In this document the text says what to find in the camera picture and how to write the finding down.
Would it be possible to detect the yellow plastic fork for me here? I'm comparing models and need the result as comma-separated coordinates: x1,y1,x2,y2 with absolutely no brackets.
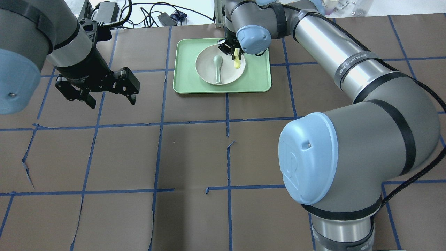
233,48,241,69

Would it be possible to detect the pale green spoon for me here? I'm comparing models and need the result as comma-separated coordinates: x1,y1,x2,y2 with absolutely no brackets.
213,55,223,85

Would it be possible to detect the beige round plate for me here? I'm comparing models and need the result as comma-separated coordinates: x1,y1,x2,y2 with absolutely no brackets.
195,45,247,86

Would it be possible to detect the light green tray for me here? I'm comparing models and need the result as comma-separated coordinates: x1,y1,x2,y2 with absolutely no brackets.
172,38,272,94

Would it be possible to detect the black power adapter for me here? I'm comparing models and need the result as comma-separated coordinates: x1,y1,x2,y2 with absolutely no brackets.
92,1,119,23

